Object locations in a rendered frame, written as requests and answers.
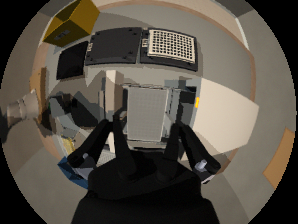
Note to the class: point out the grey bench mat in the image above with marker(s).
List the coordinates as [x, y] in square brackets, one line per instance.
[220, 59]

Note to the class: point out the dark blue bin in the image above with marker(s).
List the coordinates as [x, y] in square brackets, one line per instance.
[70, 174]

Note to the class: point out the yellow bin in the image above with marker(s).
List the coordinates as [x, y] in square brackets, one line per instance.
[75, 24]

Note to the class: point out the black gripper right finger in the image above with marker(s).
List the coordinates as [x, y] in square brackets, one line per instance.
[201, 162]

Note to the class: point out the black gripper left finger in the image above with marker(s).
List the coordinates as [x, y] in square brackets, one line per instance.
[84, 159]

